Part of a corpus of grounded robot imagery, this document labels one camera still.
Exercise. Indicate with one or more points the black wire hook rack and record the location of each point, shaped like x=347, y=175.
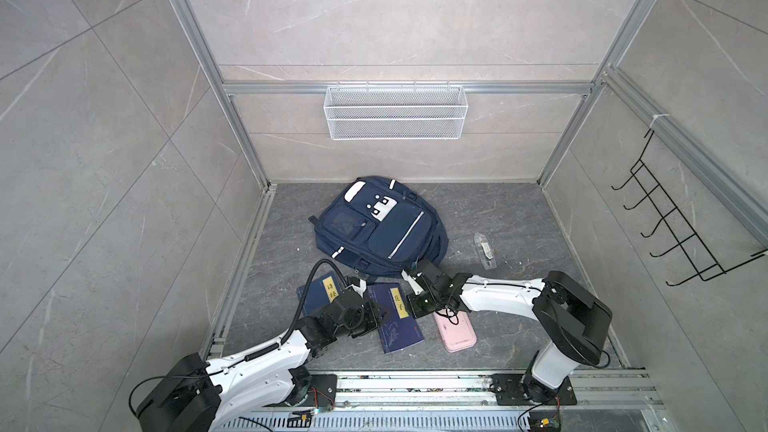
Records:
x=684, y=236

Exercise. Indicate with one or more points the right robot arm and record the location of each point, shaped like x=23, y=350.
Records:
x=575, y=320

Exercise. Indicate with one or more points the blue book yellow label left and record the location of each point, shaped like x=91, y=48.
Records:
x=322, y=291

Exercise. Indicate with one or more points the navy blue student backpack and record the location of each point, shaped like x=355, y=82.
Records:
x=379, y=227

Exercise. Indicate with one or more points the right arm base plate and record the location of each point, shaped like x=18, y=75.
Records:
x=517, y=390

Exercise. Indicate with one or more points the aluminium front rail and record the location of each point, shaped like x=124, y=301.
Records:
x=454, y=400

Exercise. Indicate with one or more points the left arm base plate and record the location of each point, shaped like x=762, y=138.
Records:
x=319, y=392

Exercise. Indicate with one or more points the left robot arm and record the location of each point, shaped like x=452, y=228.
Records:
x=200, y=395

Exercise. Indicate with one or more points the white wire mesh basket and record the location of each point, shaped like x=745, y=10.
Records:
x=395, y=112

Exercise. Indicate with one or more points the small clear plastic object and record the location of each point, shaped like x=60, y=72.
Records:
x=484, y=251

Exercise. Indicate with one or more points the purple book yellow label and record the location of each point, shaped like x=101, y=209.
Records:
x=399, y=329

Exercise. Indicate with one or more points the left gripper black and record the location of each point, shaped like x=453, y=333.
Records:
x=374, y=313

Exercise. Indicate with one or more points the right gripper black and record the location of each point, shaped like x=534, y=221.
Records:
x=412, y=305

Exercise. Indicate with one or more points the pink pencil case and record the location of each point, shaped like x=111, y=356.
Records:
x=455, y=329

